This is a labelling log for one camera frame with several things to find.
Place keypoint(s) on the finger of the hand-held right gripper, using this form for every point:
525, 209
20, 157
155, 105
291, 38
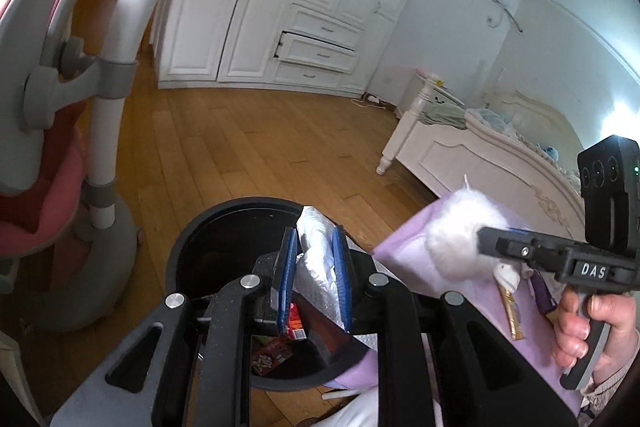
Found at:
520, 252

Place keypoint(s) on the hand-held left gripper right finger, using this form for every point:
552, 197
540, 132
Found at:
342, 277

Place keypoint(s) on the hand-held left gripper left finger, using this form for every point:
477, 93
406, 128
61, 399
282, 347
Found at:
287, 277

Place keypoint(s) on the silver plastic wrapper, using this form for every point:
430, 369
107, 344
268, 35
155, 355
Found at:
315, 252

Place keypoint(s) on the red drink carton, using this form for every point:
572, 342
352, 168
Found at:
296, 319

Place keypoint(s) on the long beige packet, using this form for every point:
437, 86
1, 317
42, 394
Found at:
515, 317

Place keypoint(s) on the white fluffy plush toy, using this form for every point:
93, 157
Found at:
452, 232

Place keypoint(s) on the black round trash bin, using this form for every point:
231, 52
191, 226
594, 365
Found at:
220, 232

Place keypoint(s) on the red cartoon milk box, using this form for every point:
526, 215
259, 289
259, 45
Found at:
270, 357

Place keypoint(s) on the person's right forearm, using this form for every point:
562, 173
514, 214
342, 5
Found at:
617, 382

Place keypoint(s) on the person's right hand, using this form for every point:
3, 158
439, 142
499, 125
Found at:
567, 337

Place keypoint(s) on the purple table mat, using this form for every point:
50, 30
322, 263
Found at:
400, 257

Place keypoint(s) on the blue white bedding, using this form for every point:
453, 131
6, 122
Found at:
500, 122

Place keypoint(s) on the person's light trousers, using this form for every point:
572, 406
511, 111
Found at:
355, 412

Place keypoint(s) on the light green blanket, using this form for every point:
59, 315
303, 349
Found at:
442, 114

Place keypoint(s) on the white nightstand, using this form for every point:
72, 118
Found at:
442, 97

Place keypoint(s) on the thin metal rod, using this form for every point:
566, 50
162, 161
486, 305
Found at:
510, 14

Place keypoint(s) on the pink grey study chair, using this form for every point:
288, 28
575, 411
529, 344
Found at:
107, 122

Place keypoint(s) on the white wardrobe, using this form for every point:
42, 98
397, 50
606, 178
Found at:
240, 7

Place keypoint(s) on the cream bed frame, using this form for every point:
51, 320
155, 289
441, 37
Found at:
450, 157

